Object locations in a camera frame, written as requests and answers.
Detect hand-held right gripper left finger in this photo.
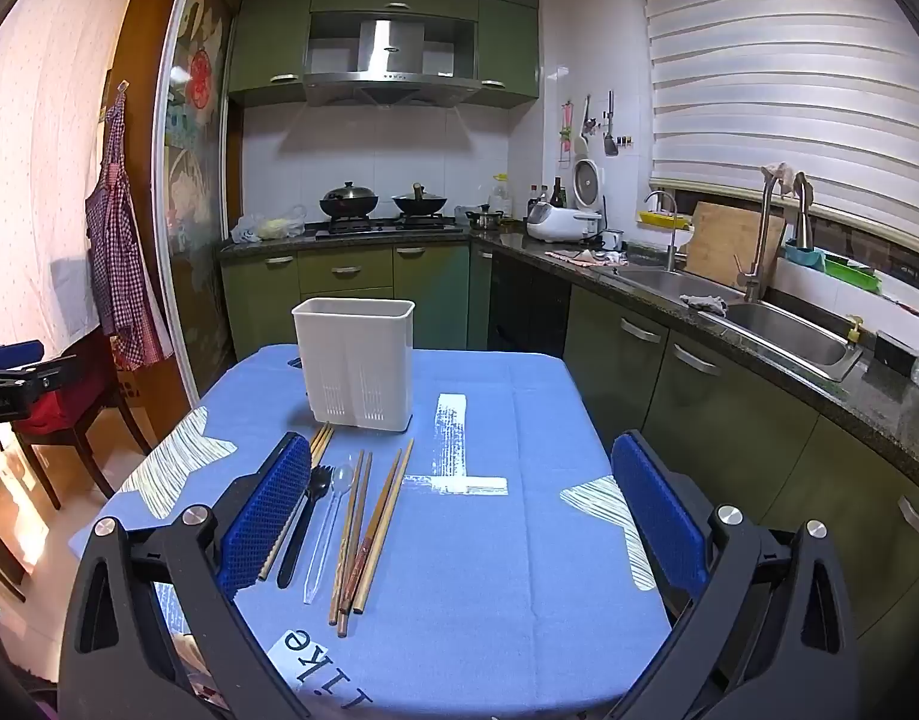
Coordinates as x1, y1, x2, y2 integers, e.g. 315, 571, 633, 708
58, 431, 312, 720

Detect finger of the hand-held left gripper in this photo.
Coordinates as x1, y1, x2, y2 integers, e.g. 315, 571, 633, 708
0, 356, 79, 422
0, 341, 47, 370

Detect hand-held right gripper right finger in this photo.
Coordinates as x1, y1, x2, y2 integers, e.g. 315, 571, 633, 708
611, 431, 858, 720

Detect dark brown chopstick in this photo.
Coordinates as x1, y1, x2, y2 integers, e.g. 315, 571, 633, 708
338, 452, 374, 637
328, 450, 365, 625

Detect light brown wooden chopstick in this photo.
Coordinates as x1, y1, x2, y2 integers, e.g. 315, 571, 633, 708
347, 450, 404, 616
352, 439, 416, 614

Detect white plastic utensil holder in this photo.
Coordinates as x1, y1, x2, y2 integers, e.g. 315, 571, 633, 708
292, 298, 417, 433

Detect black plastic fork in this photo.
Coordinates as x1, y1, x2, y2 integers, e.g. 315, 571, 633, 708
277, 464, 335, 590

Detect wooden chair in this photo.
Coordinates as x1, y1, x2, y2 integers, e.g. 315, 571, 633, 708
11, 328, 155, 512

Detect clear plastic spoon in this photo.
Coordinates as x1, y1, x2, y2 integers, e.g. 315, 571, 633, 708
302, 463, 356, 605

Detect checkered apron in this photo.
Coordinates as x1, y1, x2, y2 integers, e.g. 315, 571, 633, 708
83, 81, 173, 371

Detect blue printed tablecloth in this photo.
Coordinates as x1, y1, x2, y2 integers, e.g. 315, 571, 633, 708
68, 345, 674, 720

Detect steel kitchen sink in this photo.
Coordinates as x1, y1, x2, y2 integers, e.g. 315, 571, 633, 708
613, 265, 867, 383

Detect sliding glass door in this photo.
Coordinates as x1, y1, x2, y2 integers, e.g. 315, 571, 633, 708
154, 0, 245, 400

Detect pink dish cloth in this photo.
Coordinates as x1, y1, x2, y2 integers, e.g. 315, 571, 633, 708
545, 247, 630, 268

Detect wooden cutting board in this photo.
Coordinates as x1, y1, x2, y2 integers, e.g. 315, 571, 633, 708
683, 200, 788, 290

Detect small curved faucet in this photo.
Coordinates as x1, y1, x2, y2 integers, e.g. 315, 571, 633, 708
643, 190, 680, 272

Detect clear plastic bag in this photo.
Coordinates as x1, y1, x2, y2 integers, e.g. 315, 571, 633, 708
230, 204, 308, 243

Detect tall steel faucet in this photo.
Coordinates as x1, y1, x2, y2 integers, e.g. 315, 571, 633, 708
734, 172, 788, 305

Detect white rice cooker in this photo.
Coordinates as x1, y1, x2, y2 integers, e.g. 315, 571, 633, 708
526, 157, 606, 244

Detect green plastic tray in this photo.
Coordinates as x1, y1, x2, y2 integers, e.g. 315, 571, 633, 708
822, 254, 882, 291

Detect black gas stove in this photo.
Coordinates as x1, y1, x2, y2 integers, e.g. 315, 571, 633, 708
314, 215, 465, 240

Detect black wok with lid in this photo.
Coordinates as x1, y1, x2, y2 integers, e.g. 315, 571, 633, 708
319, 181, 380, 221

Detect dark sauce bottles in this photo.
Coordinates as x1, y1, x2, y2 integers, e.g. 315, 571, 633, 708
526, 177, 567, 212

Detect white roller blind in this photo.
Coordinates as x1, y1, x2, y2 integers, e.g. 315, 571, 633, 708
629, 0, 919, 257

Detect steel range hood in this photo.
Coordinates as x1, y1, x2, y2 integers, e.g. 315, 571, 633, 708
304, 11, 482, 108

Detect green wall cabinets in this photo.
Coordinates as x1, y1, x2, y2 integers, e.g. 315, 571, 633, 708
227, 0, 542, 110

